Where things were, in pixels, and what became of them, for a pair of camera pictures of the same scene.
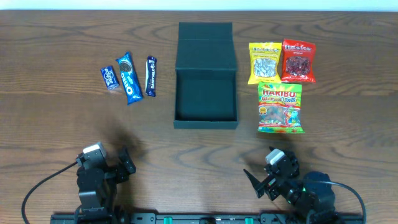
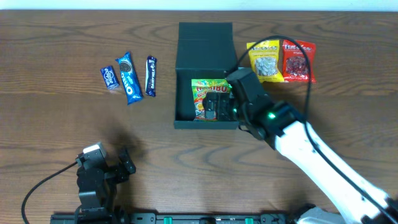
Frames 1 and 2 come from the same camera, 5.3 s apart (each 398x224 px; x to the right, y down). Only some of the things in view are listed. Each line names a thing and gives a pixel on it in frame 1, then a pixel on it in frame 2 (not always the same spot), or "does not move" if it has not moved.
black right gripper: [266, 182] → [222, 106]
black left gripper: [119, 169] does not move
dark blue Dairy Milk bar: [150, 76] does not move
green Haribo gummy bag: [280, 107] → [199, 88]
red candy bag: [298, 61] does not move
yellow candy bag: [265, 62] does not move
